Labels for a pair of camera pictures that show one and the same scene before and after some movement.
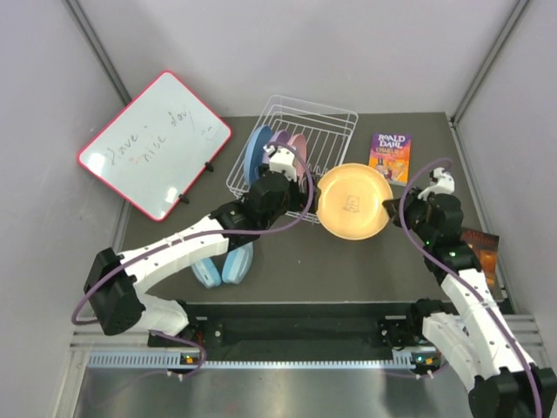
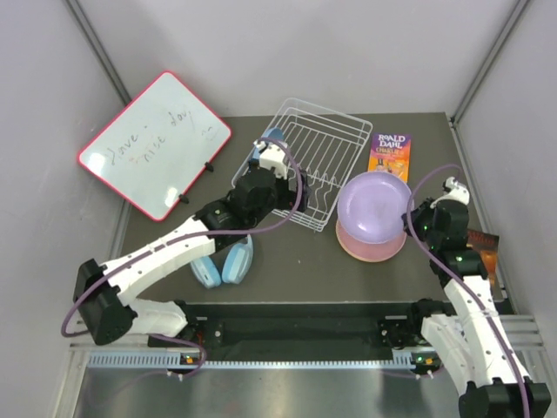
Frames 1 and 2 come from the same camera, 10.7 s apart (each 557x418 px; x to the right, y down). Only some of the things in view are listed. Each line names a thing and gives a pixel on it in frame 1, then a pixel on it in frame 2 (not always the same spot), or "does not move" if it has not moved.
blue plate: [258, 138] -> [275, 132]
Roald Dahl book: [391, 153] does not move
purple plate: [280, 137] -> [371, 206]
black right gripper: [411, 199] does not move
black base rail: [350, 327] does not move
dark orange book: [485, 246] does not move
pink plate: [299, 142] -> [369, 252]
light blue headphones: [236, 266] does not move
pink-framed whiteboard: [157, 149] does not move
